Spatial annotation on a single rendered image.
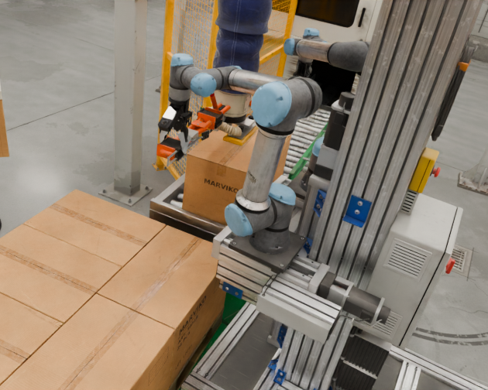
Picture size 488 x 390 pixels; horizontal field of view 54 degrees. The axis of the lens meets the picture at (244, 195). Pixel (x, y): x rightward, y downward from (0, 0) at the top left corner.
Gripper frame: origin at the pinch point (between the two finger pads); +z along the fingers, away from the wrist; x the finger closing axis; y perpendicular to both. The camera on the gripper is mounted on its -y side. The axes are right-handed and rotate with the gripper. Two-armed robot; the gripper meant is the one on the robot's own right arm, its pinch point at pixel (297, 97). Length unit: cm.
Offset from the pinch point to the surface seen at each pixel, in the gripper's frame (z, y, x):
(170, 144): -3, 92, -26
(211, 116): -3, 59, -24
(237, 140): 10.8, 46.2, -14.5
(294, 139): 72, -103, -15
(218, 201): 51, 40, -21
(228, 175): 34, 40, -18
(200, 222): 65, 44, -28
